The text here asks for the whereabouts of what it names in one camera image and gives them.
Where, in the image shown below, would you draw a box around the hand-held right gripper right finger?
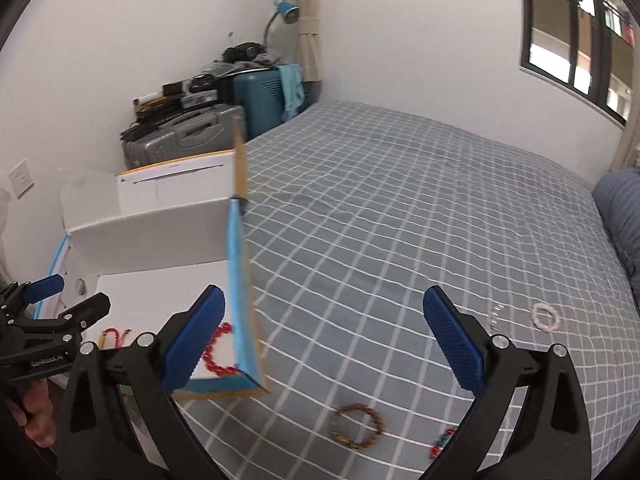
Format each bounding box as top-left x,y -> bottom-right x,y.
422,286 -> 593,480

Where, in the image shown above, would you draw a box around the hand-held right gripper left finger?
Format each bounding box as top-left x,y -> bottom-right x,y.
47,285 -> 227,480

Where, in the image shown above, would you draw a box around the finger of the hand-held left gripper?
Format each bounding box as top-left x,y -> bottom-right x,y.
20,276 -> 66,306
37,294 -> 111,342

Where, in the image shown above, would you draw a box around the pink bead bracelet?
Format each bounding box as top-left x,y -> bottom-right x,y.
531,302 -> 560,331

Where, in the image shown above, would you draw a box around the printed cardboard box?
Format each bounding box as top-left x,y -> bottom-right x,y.
50,117 -> 273,466

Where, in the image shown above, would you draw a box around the person's left hand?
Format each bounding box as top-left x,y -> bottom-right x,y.
10,377 -> 58,446

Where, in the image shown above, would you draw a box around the grey checked bed sheet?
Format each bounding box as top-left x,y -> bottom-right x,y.
172,100 -> 640,480

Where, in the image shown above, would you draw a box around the silver suitcase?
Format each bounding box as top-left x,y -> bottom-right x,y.
121,104 -> 246,171

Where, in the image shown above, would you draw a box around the blue striped pillow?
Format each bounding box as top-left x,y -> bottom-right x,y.
591,169 -> 640,307

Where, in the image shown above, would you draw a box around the stack of flat boxes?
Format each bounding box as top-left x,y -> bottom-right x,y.
132,79 -> 221,114

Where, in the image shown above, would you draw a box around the teal suitcase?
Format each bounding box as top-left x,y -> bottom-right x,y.
232,66 -> 321,141

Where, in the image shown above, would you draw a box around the light blue cloth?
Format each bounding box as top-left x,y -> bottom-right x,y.
276,63 -> 306,123

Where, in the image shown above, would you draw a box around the grey cloth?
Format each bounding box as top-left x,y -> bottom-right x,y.
200,59 -> 282,80

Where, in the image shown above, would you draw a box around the black bag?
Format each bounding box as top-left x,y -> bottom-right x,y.
222,42 -> 273,64

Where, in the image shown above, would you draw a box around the beige tied curtain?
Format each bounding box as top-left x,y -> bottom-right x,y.
291,0 -> 324,83

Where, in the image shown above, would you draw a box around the dark framed window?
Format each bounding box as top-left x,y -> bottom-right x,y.
519,0 -> 637,124

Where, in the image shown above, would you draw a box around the blue desk lamp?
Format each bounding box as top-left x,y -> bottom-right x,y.
263,0 -> 301,47

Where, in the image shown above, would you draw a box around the red cord bracelet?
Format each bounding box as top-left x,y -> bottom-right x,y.
101,327 -> 134,350

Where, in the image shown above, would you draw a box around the red green bead bracelet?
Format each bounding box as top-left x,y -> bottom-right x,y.
428,426 -> 459,461

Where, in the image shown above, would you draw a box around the brown wooden bead bracelet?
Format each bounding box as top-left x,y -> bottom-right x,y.
330,405 -> 384,450

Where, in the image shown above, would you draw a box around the white wall switch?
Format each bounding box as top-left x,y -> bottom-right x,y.
9,159 -> 35,199

